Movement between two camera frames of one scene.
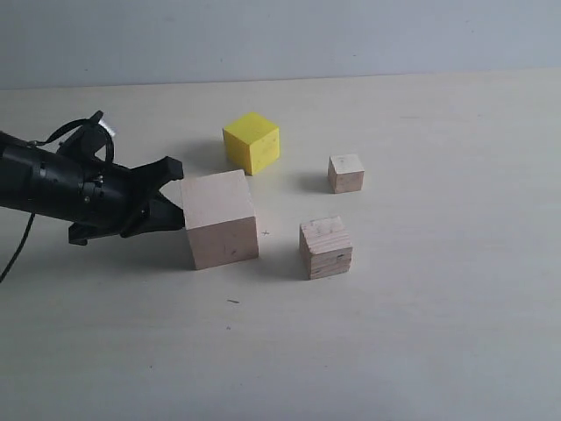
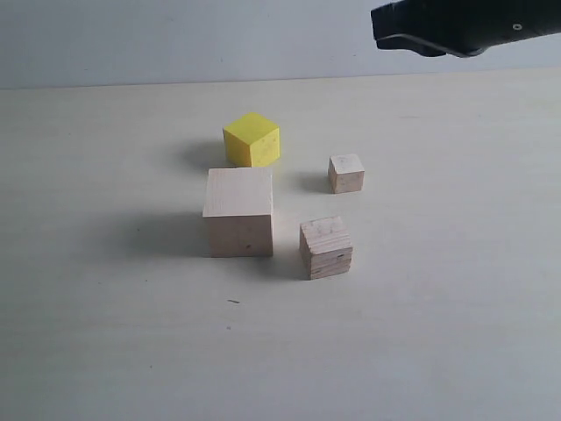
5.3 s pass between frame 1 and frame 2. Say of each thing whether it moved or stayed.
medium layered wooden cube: stayed
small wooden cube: stayed
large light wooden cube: moved
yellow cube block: stayed
